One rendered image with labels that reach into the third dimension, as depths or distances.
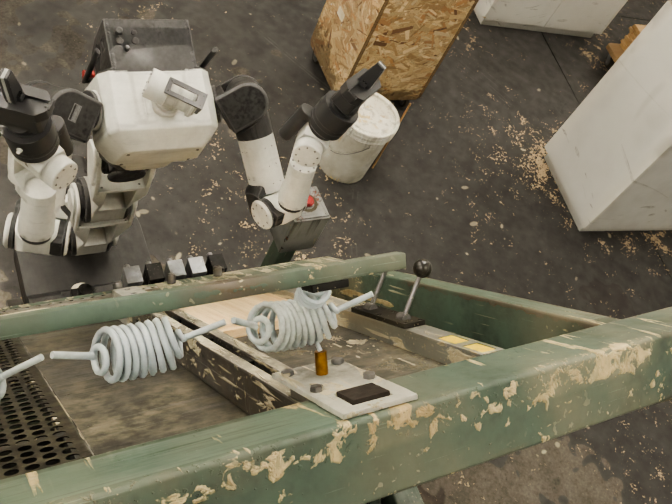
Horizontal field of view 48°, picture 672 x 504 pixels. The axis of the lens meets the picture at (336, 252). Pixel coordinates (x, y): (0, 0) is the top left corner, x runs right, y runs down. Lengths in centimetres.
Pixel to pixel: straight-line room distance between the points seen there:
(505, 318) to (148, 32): 101
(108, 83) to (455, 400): 114
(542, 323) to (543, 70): 365
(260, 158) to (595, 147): 252
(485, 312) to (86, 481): 103
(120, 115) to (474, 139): 279
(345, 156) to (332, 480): 274
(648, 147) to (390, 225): 126
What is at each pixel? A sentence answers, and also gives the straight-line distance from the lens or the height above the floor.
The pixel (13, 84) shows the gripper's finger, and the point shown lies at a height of 162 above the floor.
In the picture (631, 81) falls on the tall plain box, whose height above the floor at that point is 72.
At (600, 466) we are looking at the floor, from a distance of 354.
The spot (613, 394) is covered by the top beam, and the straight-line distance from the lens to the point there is 111.
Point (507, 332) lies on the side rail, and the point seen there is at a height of 145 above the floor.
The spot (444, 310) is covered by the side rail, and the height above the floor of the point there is 130.
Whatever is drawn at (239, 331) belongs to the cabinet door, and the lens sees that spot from 163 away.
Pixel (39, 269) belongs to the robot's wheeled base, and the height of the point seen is 17.
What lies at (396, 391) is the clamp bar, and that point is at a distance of 90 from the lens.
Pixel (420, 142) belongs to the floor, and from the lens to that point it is 404.
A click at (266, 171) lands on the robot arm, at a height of 121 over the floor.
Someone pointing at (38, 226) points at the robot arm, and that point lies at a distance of 166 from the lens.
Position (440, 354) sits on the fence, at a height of 154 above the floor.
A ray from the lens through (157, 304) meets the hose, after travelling 81.
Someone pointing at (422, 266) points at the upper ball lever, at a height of 152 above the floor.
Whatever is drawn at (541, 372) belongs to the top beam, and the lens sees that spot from 100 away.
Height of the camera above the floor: 261
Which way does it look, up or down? 50 degrees down
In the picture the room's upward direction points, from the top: 32 degrees clockwise
